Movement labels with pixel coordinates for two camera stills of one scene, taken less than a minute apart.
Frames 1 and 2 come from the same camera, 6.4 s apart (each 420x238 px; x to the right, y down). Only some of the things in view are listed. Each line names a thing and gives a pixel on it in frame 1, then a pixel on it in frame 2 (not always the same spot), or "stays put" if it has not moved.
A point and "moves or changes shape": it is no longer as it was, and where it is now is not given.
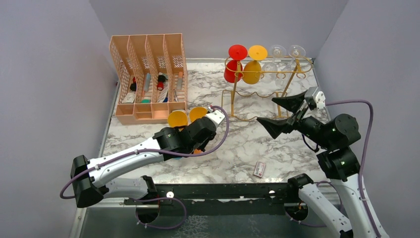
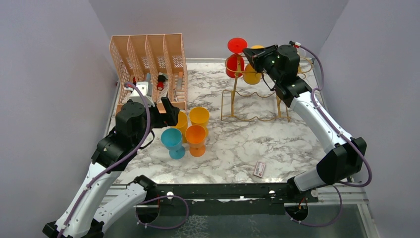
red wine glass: (236, 53) moves or changes shape
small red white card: (259, 169) stays put
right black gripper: (291, 103) → (256, 55)
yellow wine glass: (252, 72) stays put
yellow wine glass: (197, 112) stays put
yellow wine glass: (177, 118) stays put
